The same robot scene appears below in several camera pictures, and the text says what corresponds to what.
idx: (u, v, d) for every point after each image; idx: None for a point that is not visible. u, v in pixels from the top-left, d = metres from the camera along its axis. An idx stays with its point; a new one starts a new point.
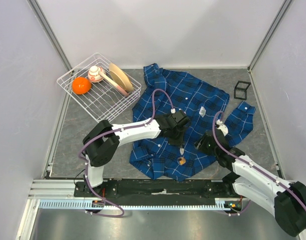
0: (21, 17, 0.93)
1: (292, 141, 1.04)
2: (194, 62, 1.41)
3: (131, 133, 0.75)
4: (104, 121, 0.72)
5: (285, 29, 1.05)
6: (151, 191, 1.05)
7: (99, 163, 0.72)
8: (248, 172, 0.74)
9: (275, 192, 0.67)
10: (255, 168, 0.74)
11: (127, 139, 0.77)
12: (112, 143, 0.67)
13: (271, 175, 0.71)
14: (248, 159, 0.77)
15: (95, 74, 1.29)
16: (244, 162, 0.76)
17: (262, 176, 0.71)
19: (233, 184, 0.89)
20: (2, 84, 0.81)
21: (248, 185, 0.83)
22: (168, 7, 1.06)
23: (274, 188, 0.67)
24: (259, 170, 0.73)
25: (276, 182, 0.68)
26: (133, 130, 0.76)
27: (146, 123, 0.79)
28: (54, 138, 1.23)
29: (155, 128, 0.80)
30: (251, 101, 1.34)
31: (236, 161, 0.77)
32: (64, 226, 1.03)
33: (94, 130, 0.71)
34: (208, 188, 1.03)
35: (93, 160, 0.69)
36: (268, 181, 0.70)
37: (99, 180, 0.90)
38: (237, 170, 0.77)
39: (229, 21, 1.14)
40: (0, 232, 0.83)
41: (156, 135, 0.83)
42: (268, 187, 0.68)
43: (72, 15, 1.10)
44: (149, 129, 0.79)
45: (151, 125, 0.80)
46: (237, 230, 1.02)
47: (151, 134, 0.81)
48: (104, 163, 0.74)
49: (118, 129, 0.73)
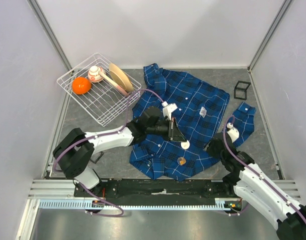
0: (21, 17, 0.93)
1: (292, 141, 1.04)
2: (194, 62, 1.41)
3: (105, 140, 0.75)
4: (76, 129, 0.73)
5: (285, 29, 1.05)
6: (151, 191, 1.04)
7: (73, 173, 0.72)
8: (258, 184, 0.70)
9: (285, 213, 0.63)
10: (265, 181, 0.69)
11: (101, 147, 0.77)
12: (86, 150, 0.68)
13: (282, 193, 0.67)
14: (257, 169, 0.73)
15: (95, 74, 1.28)
16: (253, 172, 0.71)
17: (272, 193, 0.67)
19: (234, 186, 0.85)
20: (2, 84, 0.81)
21: (250, 190, 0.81)
22: (167, 6, 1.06)
23: (284, 209, 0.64)
24: (270, 184, 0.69)
25: (287, 202, 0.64)
26: (106, 137, 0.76)
27: (119, 131, 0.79)
28: (54, 138, 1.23)
29: (128, 135, 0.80)
30: (251, 101, 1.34)
31: (245, 169, 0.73)
32: (64, 226, 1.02)
33: (67, 139, 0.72)
34: (208, 188, 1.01)
35: (67, 169, 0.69)
36: (278, 199, 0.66)
37: (96, 180, 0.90)
38: (244, 178, 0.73)
39: (229, 21, 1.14)
40: (0, 232, 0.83)
41: (128, 142, 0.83)
42: (278, 206, 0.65)
43: (71, 15, 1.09)
44: (123, 136, 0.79)
45: (124, 132, 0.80)
46: (238, 230, 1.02)
47: (124, 141, 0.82)
48: (78, 172, 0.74)
49: (92, 136, 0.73)
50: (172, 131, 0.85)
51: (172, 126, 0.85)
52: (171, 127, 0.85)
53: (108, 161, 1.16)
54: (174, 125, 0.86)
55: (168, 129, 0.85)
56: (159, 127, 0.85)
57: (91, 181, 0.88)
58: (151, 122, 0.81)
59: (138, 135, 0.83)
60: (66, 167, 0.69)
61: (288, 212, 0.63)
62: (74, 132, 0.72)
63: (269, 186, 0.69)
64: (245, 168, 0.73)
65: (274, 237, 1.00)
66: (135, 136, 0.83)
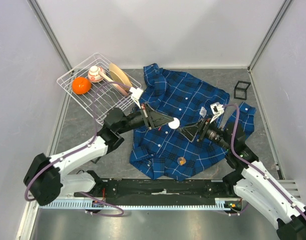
0: (22, 17, 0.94)
1: (292, 141, 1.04)
2: (194, 62, 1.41)
3: (73, 159, 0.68)
4: (40, 155, 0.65)
5: (285, 29, 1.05)
6: (151, 191, 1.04)
7: (47, 200, 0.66)
8: (262, 184, 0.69)
9: (289, 215, 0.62)
10: (270, 181, 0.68)
11: (73, 166, 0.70)
12: (53, 176, 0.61)
13: (287, 194, 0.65)
14: (261, 167, 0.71)
15: (95, 74, 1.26)
16: (258, 171, 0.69)
17: (277, 194, 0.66)
19: (234, 185, 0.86)
20: (2, 84, 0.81)
21: (250, 190, 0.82)
22: (167, 6, 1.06)
23: (289, 211, 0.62)
24: (275, 185, 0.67)
25: (292, 204, 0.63)
26: (74, 155, 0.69)
27: (88, 143, 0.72)
28: (54, 138, 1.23)
29: (100, 145, 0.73)
30: (251, 101, 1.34)
31: (249, 168, 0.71)
32: (64, 226, 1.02)
33: (32, 167, 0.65)
34: (208, 188, 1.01)
35: (39, 199, 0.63)
36: (283, 200, 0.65)
37: (92, 183, 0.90)
38: (247, 175, 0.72)
39: (229, 21, 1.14)
40: (0, 233, 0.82)
41: (105, 150, 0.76)
42: (282, 207, 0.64)
43: (71, 15, 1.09)
44: (95, 149, 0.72)
45: (95, 143, 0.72)
46: (238, 230, 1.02)
47: (100, 151, 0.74)
48: (54, 197, 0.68)
49: (57, 159, 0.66)
50: (148, 118, 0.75)
51: (145, 114, 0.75)
52: (145, 116, 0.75)
53: (108, 160, 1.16)
54: (147, 112, 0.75)
55: (143, 118, 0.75)
56: (133, 121, 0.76)
57: (87, 184, 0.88)
58: (119, 125, 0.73)
59: (113, 140, 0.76)
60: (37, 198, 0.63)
61: (292, 214, 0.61)
62: (37, 159, 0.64)
63: (273, 186, 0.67)
64: (249, 167, 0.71)
65: (274, 237, 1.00)
66: (110, 142, 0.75)
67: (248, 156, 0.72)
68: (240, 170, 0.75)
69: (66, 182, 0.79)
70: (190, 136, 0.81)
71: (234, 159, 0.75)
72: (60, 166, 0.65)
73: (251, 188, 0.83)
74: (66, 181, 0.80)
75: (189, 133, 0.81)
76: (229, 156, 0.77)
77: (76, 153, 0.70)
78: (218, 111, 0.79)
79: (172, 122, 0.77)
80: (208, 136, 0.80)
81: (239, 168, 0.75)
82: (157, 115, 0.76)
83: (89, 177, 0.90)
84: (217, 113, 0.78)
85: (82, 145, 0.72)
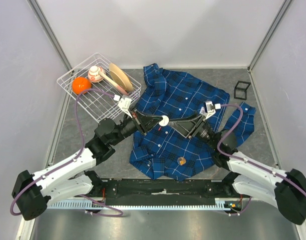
0: (21, 16, 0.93)
1: (293, 141, 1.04)
2: (194, 62, 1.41)
3: (57, 176, 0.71)
4: (24, 172, 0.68)
5: (286, 29, 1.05)
6: (152, 191, 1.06)
7: (34, 215, 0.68)
8: (244, 167, 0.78)
9: (274, 183, 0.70)
10: (250, 162, 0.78)
11: (59, 181, 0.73)
12: (35, 195, 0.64)
13: (267, 167, 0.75)
14: (241, 155, 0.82)
15: (95, 74, 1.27)
16: (238, 158, 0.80)
17: (259, 169, 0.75)
19: (233, 183, 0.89)
20: (2, 84, 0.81)
21: (247, 182, 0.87)
22: (167, 6, 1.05)
23: (273, 180, 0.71)
24: (254, 164, 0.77)
25: (273, 173, 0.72)
26: (60, 171, 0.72)
27: (74, 158, 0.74)
28: (54, 138, 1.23)
29: (86, 160, 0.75)
30: (251, 101, 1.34)
31: (231, 159, 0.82)
32: (64, 227, 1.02)
33: (17, 183, 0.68)
34: (208, 188, 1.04)
35: (24, 215, 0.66)
36: (265, 173, 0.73)
37: (89, 184, 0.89)
38: (232, 167, 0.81)
39: (229, 22, 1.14)
40: None
41: (93, 162, 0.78)
42: (266, 180, 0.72)
43: (72, 15, 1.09)
44: (81, 163, 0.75)
45: (82, 157, 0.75)
46: (238, 230, 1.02)
47: (87, 164, 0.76)
48: (40, 212, 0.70)
49: (39, 177, 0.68)
50: (141, 125, 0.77)
51: (138, 121, 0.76)
52: (138, 123, 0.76)
53: (108, 160, 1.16)
54: (139, 119, 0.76)
55: (136, 126, 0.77)
56: (125, 129, 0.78)
57: (84, 188, 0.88)
58: (111, 136, 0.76)
59: (103, 151, 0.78)
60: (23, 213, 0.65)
61: (276, 181, 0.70)
62: (21, 177, 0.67)
63: (253, 165, 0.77)
64: (230, 158, 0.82)
65: (275, 237, 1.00)
66: (99, 154, 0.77)
67: (232, 151, 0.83)
68: (226, 166, 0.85)
69: (56, 192, 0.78)
70: (183, 130, 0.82)
71: (220, 158, 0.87)
72: (43, 184, 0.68)
73: (248, 180, 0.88)
74: (57, 192, 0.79)
75: (182, 127, 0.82)
76: (216, 157, 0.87)
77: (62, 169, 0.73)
78: (214, 109, 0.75)
79: (161, 121, 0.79)
80: (199, 134, 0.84)
81: (224, 165, 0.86)
82: (146, 118, 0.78)
83: (86, 181, 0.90)
84: (213, 111, 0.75)
85: (69, 159, 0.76)
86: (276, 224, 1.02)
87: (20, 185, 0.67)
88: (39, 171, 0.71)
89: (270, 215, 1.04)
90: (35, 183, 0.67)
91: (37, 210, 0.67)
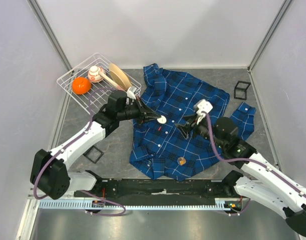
0: (21, 16, 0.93)
1: (293, 141, 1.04)
2: (194, 62, 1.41)
3: (74, 148, 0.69)
4: (40, 151, 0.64)
5: (286, 29, 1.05)
6: (152, 191, 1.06)
7: (60, 192, 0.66)
8: (265, 176, 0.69)
9: (299, 204, 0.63)
10: (272, 172, 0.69)
11: (76, 155, 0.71)
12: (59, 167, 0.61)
13: (293, 183, 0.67)
14: (261, 159, 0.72)
15: (95, 74, 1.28)
16: (260, 164, 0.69)
17: (283, 184, 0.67)
19: (235, 185, 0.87)
20: (2, 84, 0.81)
21: (250, 186, 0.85)
22: (168, 6, 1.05)
23: (299, 200, 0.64)
24: (278, 175, 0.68)
25: (300, 193, 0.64)
26: (76, 143, 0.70)
27: (85, 130, 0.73)
28: (54, 138, 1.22)
29: (97, 130, 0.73)
30: (251, 101, 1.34)
31: (250, 163, 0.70)
32: (64, 226, 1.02)
33: (34, 164, 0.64)
34: (208, 188, 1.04)
35: (52, 192, 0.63)
36: (290, 190, 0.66)
37: (93, 179, 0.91)
38: (248, 170, 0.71)
39: (229, 22, 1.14)
40: None
41: (103, 134, 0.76)
42: (291, 198, 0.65)
43: (72, 15, 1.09)
44: (93, 133, 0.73)
45: (92, 129, 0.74)
46: (238, 230, 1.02)
47: (98, 136, 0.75)
48: (65, 189, 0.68)
49: (58, 151, 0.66)
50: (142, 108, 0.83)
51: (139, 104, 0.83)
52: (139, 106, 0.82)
53: (108, 161, 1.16)
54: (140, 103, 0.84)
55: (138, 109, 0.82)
56: (129, 111, 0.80)
57: (89, 182, 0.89)
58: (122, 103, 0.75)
59: (110, 121, 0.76)
60: (51, 189, 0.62)
61: (303, 203, 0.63)
62: (38, 156, 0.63)
63: (276, 176, 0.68)
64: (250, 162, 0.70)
65: (275, 237, 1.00)
66: (108, 124, 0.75)
67: (245, 153, 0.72)
68: (239, 166, 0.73)
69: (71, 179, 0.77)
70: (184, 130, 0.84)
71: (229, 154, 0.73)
72: (64, 157, 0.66)
73: (251, 184, 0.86)
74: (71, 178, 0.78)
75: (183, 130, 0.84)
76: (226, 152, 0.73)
77: (76, 142, 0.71)
78: (202, 112, 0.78)
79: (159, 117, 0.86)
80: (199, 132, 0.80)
81: (237, 164, 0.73)
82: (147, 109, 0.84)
83: (90, 175, 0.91)
84: (203, 114, 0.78)
85: (79, 132, 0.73)
86: (276, 224, 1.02)
87: (40, 164, 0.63)
88: (55, 148, 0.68)
89: (270, 215, 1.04)
90: (55, 158, 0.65)
91: (62, 186, 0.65)
